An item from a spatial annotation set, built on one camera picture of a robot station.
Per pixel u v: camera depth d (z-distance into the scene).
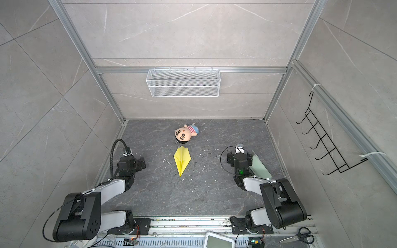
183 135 1.00
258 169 0.87
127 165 0.69
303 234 0.71
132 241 0.69
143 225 0.73
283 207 0.43
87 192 0.47
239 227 0.73
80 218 0.42
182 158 0.95
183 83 1.01
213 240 0.66
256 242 0.70
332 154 0.64
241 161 0.69
